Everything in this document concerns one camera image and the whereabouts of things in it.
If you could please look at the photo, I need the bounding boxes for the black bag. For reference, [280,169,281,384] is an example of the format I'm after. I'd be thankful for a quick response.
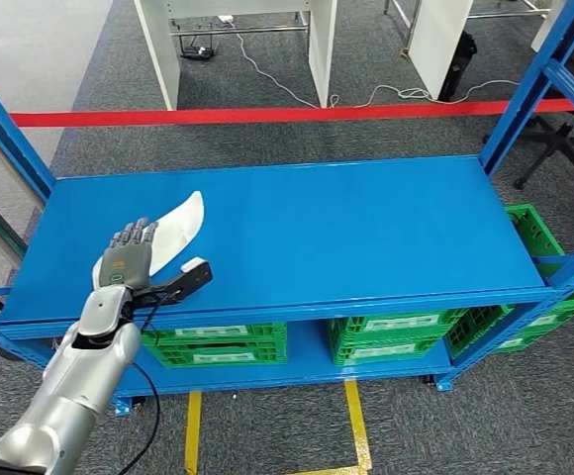
[437,31,478,103]

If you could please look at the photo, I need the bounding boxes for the chrome barrier stanchion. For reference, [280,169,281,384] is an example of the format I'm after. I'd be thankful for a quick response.
[0,116,70,358]

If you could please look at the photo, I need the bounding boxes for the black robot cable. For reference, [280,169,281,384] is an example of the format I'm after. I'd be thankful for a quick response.
[117,291,180,475]

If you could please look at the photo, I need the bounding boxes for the blue metal shelf rack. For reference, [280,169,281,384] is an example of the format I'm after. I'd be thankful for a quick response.
[0,0,574,418]

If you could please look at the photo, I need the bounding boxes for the white desk with metal rail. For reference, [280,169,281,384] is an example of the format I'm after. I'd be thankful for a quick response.
[133,0,338,112]

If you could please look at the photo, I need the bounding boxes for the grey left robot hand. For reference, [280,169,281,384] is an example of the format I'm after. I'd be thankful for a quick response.
[100,218,160,291]

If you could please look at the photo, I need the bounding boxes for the black power adapter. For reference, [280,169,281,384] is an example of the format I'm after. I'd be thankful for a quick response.
[179,36,216,62]

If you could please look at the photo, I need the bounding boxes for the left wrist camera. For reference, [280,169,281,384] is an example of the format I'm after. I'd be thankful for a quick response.
[131,256,215,310]

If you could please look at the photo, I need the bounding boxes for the white curved plastic part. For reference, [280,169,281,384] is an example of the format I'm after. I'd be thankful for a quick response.
[92,190,205,290]

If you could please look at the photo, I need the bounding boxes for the black office chair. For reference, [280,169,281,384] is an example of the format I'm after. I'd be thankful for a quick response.
[482,39,574,199]

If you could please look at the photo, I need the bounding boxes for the red barrier belt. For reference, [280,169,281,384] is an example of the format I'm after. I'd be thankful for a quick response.
[0,96,574,177]

